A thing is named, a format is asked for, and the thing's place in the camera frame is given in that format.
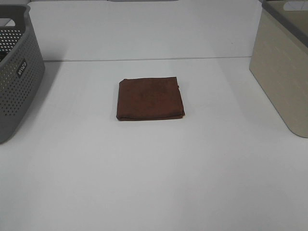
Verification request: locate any beige storage box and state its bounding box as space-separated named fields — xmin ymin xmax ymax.
xmin=249 ymin=0 xmax=308 ymax=138

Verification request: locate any brown folded towel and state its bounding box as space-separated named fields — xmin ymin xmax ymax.
xmin=116 ymin=77 xmax=185 ymax=121

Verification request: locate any grey perforated plastic basket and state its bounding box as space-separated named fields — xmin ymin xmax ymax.
xmin=0 ymin=4 xmax=45 ymax=143

